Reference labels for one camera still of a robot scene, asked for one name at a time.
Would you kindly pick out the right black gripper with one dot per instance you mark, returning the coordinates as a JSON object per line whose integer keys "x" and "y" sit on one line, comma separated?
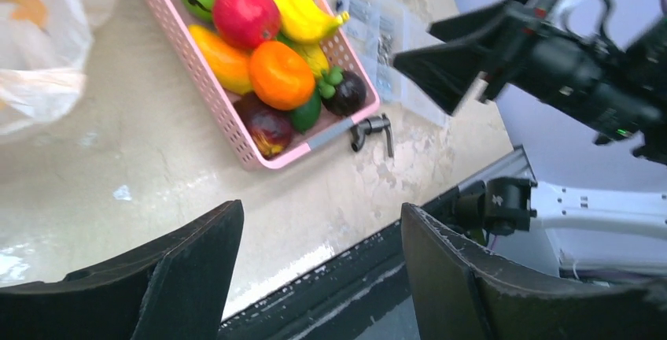
{"x": 615, "y": 92}

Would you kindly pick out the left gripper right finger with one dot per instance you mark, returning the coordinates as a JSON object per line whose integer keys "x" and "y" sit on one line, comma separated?
{"x": 521, "y": 296}

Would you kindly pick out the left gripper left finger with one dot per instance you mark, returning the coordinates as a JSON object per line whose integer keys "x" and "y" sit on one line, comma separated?
{"x": 173, "y": 287}

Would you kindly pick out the dark purple fake mangosteen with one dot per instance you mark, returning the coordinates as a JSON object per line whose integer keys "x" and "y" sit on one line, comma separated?
{"x": 341, "y": 91}

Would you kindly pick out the yellow fake banana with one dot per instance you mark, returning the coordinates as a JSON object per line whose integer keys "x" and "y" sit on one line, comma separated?
{"x": 305, "y": 22}

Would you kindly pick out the green fake lime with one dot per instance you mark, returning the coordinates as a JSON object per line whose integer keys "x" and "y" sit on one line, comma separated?
{"x": 304, "y": 117}

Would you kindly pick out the orange fake orange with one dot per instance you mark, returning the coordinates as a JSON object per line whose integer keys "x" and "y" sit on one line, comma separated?
{"x": 280, "y": 77}

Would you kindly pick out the dark brown fake fruit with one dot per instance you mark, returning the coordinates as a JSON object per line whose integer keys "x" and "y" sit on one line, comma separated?
{"x": 269, "y": 128}

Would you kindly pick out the red fake tomato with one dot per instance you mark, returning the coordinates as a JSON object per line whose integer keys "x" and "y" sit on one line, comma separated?
{"x": 245, "y": 24}

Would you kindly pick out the orange yellow fake mango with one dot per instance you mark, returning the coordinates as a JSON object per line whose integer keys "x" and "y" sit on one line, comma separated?
{"x": 229, "y": 65}

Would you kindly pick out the translucent orange plastic bag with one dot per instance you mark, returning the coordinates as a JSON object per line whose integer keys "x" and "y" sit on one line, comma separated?
{"x": 45, "y": 45}

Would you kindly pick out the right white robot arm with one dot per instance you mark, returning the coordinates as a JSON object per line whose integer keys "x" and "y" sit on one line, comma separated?
{"x": 568, "y": 151}

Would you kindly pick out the clear plastic screw box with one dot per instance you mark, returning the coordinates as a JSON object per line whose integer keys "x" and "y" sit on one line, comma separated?
{"x": 378, "y": 29}

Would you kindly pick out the black metal clamp tool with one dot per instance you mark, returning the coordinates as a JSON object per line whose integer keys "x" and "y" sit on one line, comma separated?
{"x": 369, "y": 126}

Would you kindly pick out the pink plastic basket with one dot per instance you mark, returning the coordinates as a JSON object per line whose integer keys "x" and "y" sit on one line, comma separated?
{"x": 174, "y": 20}

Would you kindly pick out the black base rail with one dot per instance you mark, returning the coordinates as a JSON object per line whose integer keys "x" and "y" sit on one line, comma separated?
{"x": 403, "y": 282}

